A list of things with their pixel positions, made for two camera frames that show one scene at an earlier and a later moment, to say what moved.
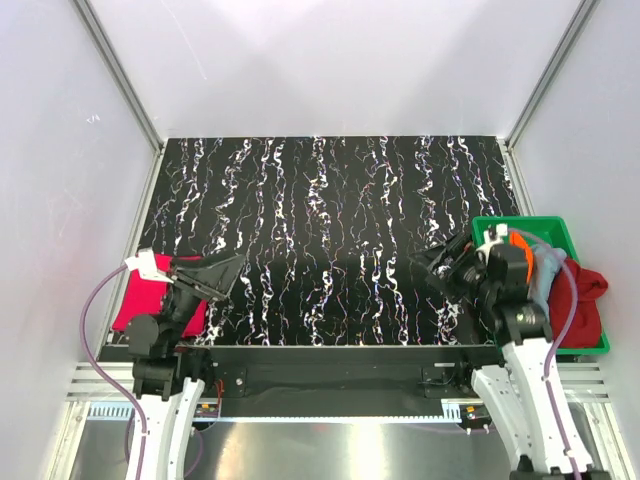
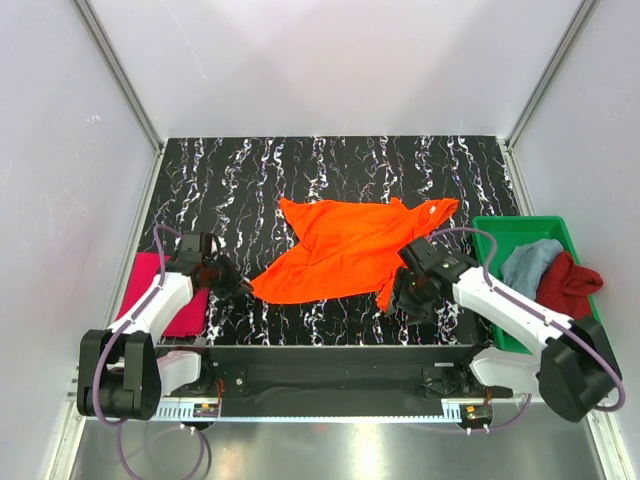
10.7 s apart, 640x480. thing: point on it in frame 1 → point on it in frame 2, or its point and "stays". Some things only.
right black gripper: (461, 250) → (418, 314)
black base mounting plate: (443, 371) stays
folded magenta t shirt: (147, 296) stays
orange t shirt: (517, 239) → (352, 248)
